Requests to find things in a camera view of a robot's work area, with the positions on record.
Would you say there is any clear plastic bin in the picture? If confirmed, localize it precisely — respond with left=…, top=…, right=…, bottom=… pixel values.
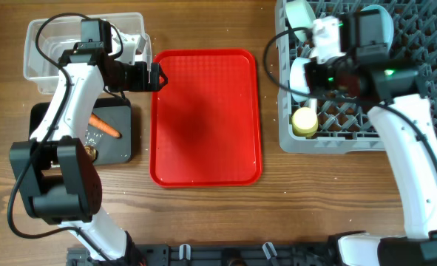
left=23, top=12, right=152, bottom=95

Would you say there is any black tray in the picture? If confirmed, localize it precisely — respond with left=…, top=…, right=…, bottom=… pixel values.
left=10, top=98, right=131, bottom=180

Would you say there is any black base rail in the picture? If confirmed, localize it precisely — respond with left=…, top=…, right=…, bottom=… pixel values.
left=66, top=242, right=343, bottom=266

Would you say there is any yellow cup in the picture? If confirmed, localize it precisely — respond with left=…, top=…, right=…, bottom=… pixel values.
left=291, top=107, right=319, bottom=137

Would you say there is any blue bowl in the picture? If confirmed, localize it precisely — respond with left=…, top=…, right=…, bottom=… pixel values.
left=289, top=58, right=311, bottom=103

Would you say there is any orange carrot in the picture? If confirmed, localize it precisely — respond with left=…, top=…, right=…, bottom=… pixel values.
left=89, top=113, right=121, bottom=138

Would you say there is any green bowl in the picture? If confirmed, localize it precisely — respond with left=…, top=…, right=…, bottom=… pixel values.
left=285, top=0, right=316, bottom=29

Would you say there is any white rice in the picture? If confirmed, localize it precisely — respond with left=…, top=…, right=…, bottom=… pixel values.
left=84, top=128, right=104, bottom=146

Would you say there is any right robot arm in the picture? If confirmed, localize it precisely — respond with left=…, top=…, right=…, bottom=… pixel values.
left=150, top=54, right=437, bottom=265

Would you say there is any white plastic spoon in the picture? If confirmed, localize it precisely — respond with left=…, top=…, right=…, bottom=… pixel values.
left=308, top=98, right=318, bottom=113

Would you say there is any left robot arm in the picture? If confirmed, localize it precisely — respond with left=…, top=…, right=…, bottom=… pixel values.
left=7, top=48, right=168, bottom=265

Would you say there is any red plastic tray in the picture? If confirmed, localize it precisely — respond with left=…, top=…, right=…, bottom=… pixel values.
left=149, top=48, right=262, bottom=188

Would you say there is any grey dishwasher rack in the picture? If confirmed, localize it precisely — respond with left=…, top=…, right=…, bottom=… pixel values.
left=274, top=0, right=437, bottom=154

